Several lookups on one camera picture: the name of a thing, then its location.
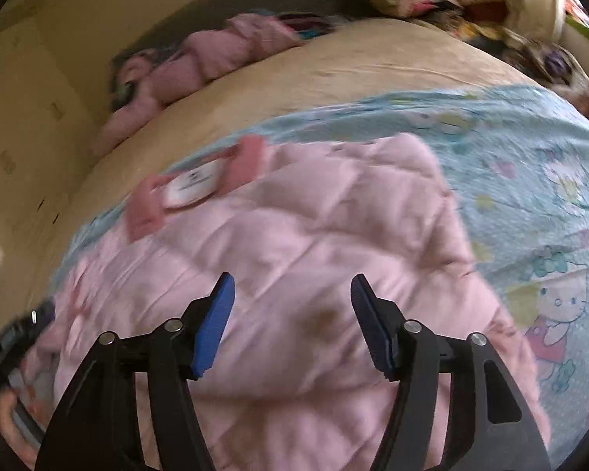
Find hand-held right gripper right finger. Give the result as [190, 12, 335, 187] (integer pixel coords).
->
[350, 274, 553, 471]

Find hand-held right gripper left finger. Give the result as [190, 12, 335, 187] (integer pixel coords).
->
[34, 272, 236, 471]

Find pink quilted blanket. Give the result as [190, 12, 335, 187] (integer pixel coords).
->
[22, 132, 553, 471]

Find pink crumpled clothes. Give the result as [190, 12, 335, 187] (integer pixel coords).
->
[91, 12, 305, 155]

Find light blue printed blanket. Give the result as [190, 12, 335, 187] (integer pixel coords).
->
[54, 83, 589, 467]

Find cream wardrobe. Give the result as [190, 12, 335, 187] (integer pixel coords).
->
[0, 0, 128, 315]

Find beige bed sheet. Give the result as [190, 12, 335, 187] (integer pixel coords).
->
[10, 18, 545, 305]

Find striped colourful cloth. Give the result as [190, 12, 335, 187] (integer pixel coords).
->
[280, 12, 335, 41]

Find plastic bag with purple item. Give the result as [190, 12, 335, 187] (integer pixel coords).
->
[501, 29, 589, 109]

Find grey headboard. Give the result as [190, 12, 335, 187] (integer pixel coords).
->
[109, 0, 374, 89]

